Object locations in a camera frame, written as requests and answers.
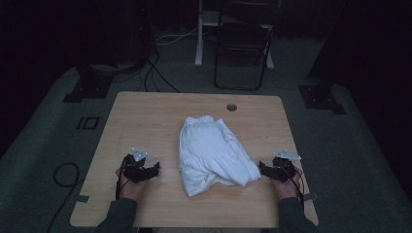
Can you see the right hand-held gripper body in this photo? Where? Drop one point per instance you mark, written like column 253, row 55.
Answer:
column 285, row 166

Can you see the dark equipment tower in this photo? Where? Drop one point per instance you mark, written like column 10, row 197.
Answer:
column 142, row 29

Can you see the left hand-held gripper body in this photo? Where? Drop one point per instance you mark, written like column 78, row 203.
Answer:
column 134, row 165

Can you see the black folding chair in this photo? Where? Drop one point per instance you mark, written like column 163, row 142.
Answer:
column 243, row 39

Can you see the white metal stand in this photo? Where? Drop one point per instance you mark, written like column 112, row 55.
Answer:
column 199, row 48

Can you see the grey tape strip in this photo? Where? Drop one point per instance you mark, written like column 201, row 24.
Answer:
column 310, row 196

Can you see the white skirt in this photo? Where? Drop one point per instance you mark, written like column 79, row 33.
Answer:
column 210, row 152

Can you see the black stand base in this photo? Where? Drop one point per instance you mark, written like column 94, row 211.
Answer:
column 320, row 98
column 89, row 87

